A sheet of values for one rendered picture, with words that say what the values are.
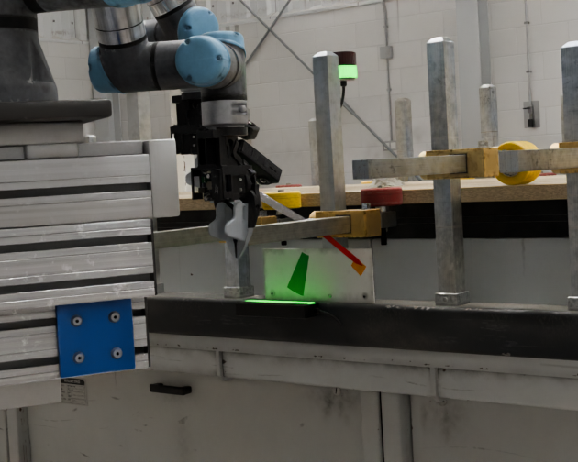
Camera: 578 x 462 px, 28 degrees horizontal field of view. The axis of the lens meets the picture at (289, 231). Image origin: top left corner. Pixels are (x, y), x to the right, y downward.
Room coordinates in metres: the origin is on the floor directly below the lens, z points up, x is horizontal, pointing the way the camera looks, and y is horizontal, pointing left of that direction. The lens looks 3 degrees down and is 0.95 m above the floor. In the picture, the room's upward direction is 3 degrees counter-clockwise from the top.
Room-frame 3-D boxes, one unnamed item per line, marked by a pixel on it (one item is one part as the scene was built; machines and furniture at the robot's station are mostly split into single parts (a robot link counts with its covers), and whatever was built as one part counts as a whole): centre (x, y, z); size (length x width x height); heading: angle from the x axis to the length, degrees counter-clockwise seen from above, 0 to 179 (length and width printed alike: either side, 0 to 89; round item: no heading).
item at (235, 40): (1.88, 0.09, 1.12); 0.09 x 0.08 x 0.11; 170
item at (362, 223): (2.15, -0.10, 0.85); 0.14 x 0.06 x 0.05; 51
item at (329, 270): (2.16, -0.05, 0.75); 0.26 x 0.01 x 0.10; 51
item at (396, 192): (2.22, -0.18, 0.85); 0.08 x 0.08 x 0.11
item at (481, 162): (1.99, -0.30, 0.95); 0.14 x 0.06 x 0.05; 51
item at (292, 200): (2.38, 0.01, 0.85); 0.08 x 0.08 x 0.11
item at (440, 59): (2.00, -0.28, 0.93); 0.04 x 0.04 x 0.48; 51
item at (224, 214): (1.89, 0.11, 0.86); 0.06 x 0.03 x 0.09; 141
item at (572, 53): (1.85, -0.47, 0.89); 0.04 x 0.04 x 0.48; 51
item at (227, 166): (1.87, 0.10, 0.96); 0.09 x 0.08 x 0.12; 141
